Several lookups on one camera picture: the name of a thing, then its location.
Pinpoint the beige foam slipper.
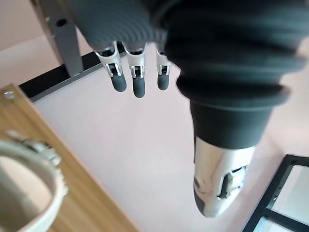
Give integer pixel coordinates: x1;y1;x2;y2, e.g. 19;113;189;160
0;129;70;232

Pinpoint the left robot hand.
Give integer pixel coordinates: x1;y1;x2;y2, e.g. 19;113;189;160
65;0;309;218

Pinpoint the wooden shelf with screwed rail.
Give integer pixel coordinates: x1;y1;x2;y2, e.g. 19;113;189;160
0;83;140;232

